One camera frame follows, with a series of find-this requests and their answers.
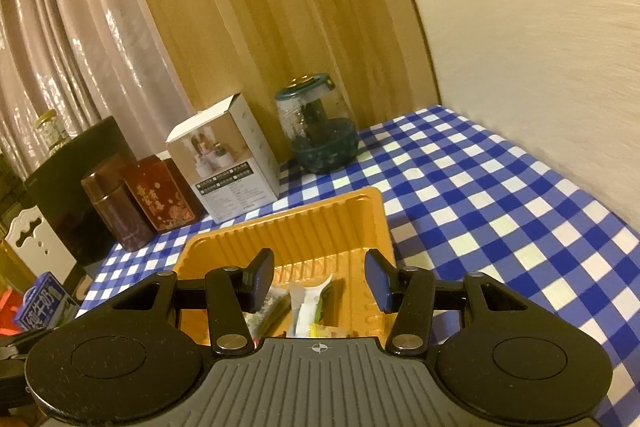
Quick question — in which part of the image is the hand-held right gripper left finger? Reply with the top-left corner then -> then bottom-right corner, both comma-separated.
75,248 -> 276,356

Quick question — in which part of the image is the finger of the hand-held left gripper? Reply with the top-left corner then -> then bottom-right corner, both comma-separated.
0,332 -> 27,360

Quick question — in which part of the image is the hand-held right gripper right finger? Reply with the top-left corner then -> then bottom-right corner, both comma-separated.
365,248 -> 558,356

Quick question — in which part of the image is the silver foil snack packet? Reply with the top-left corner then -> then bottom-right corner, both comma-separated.
287,274 -> 333,339

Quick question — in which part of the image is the dark green snack packet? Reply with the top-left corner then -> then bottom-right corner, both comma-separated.
315,279 -> 346,328

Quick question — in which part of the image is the orange plastic tray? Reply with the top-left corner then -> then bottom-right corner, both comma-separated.
172,187 -> 398,348

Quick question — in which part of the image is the yellow green candy packet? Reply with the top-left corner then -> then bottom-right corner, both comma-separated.
309,323 -> 351,339

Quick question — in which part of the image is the red gift bag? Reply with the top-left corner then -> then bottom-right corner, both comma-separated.
0,287 -> 26,338

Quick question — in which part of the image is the blue milk carton box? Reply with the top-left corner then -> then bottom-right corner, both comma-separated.
12,271 -> 81,333

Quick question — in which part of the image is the white wooden chair back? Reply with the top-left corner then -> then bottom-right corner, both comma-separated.
2,206 -> 78,288

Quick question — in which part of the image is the white carton box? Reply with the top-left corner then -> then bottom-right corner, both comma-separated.
166,93 -> 281,224

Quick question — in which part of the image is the blue white checked tablecloth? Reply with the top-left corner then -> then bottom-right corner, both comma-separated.
80,104 -> 640,427

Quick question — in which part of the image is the red decorated tin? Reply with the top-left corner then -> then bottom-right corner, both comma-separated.
122,155 -> 205,233

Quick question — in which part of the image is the glass jar with green lid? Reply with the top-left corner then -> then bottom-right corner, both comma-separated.
274,74 -> 358,174

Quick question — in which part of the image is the brown cylindrical tin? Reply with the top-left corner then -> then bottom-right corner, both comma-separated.
81,153 -> 155,253

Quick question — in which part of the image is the black cabinet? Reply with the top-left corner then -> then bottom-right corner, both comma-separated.
24,116 -> 138,265

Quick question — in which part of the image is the small glass jar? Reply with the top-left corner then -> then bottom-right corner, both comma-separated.
32,109 -> 71,152

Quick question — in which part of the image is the beige curtain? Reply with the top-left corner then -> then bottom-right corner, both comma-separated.
0,0 -> 201,188

